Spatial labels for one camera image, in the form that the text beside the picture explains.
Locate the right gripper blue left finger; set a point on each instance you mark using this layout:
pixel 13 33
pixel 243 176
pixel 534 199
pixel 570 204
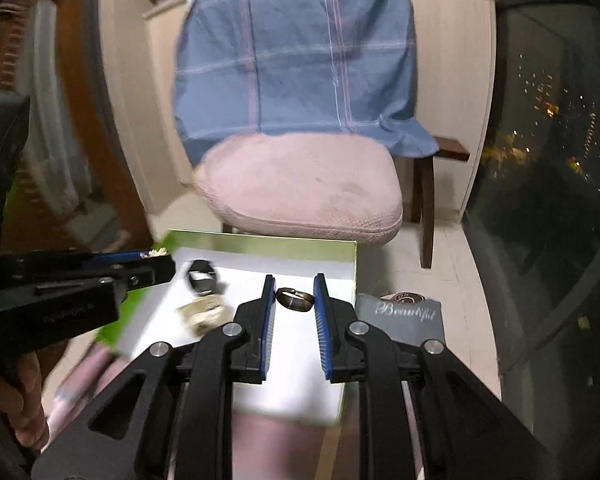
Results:
pixel 268 310

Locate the pink seat cushion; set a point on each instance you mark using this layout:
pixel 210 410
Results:
pixel 331 186

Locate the green cardboard box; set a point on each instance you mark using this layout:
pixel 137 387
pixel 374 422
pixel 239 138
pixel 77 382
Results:
pixel 250 329

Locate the black smart watch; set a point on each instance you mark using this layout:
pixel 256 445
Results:
pixel 202 277

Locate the blue plaid cloth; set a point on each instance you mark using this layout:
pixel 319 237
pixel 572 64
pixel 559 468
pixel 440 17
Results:
pixel 284 66

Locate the carved brown wooden chair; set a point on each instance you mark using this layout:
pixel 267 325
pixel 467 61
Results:
pixel 72 189

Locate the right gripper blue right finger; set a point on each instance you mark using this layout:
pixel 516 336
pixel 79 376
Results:
pixel 323 323

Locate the left hand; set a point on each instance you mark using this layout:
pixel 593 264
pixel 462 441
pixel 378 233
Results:
pixel 22 403

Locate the dark wooden armchair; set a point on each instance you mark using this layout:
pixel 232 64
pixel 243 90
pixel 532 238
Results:
pixel 423 192

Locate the pink plaid table cloth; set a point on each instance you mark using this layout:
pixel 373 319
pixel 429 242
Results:
pixel 293 426

